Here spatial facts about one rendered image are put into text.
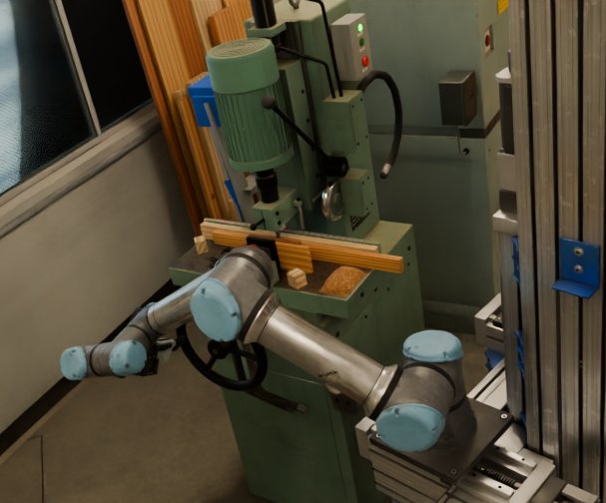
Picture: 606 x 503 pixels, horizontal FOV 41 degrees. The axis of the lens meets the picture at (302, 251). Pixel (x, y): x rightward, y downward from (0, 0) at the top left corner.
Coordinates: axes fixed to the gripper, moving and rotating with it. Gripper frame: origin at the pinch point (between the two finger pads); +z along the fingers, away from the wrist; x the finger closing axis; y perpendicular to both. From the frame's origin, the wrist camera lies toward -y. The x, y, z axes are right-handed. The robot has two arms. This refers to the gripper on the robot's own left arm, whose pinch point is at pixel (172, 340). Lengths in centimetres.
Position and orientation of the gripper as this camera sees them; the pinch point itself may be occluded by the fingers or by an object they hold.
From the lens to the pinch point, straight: 218.8
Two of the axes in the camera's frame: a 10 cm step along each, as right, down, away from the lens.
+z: 5.2, -0.1, 8.5
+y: -1.1, 9.9, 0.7
